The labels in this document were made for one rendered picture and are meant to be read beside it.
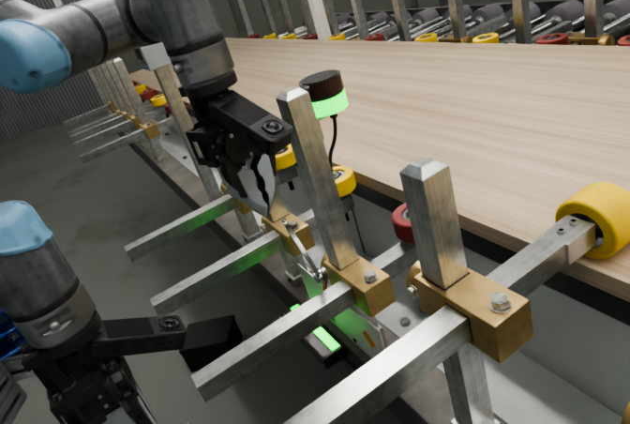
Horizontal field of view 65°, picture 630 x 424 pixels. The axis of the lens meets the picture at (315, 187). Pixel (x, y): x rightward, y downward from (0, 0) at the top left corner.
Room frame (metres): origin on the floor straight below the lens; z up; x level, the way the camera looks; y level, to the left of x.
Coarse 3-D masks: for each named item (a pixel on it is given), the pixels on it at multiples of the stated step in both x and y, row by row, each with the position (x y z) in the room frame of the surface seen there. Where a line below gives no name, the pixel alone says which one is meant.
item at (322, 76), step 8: (320, 72) 0.70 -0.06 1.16; (328, 72) 0.68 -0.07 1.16; (336, 72) 0.67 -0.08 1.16; (304, 80) 0.68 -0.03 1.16; (312, 80) 0.67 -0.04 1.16; (320, 80) 0.66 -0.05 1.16; (320, 120) 0.65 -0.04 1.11; (336, 120) 0.68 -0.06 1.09; (320, 128) 0.65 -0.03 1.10; (336, 128) 0.68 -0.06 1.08; (336, 136) 0.68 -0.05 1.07
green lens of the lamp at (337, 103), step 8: (336, 96) 0.65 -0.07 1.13; (344, 96) 0.66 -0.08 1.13; (312, 104) 0.65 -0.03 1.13; (320, 104) 0.65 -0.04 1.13; (328, 104) 0.65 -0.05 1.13; (336, 104) 0.65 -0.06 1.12; (344, 104) 0.66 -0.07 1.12; (320, 112) 0.65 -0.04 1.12; (328, 112) 0.65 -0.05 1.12; (336, 112) 0.65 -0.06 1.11
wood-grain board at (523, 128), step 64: (256, 64) 2.34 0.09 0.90; (320, 64) 1.93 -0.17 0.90; (384, 64) 1.63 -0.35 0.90; (448, 64) 1.41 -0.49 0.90; (512, 64) 1.23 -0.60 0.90; (576, 64) 1.09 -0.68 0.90; (384, 128) 1.08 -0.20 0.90; (448, 128) 0.96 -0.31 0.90; (512, 128) 0.87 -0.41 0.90; (576, 128) 0.79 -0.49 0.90; (384, 192) 0.82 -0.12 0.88; (512, 192) 0.65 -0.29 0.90; (576, 192) 0.60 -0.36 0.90
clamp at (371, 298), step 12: (324, 264) 0.67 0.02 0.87; (360, 264) 0.63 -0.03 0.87; (336, 276) 0.64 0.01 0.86; (348, 276) 0.61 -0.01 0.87; (360, 276) 0.61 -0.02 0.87; (384, 276) 0.59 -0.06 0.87; (360, 288) 0.58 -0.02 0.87; (372, 288) 0.57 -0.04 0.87; (384, 288) 0.58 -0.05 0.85; (360, 300) 0.58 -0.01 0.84; (372, 300) 0.57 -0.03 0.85; (384, 300) 0.58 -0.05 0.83; (396, 300) 0.59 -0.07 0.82; (372, 312) 0.57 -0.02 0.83
